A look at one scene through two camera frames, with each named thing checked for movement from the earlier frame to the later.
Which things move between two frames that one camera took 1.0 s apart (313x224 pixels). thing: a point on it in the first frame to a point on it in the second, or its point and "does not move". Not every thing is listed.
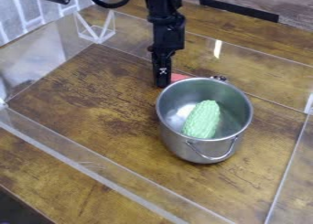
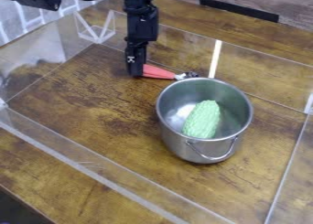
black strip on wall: (263, 16) does not move
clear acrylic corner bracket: (94, 32) does not move
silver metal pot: (205, 113) does not move
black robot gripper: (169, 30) to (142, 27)
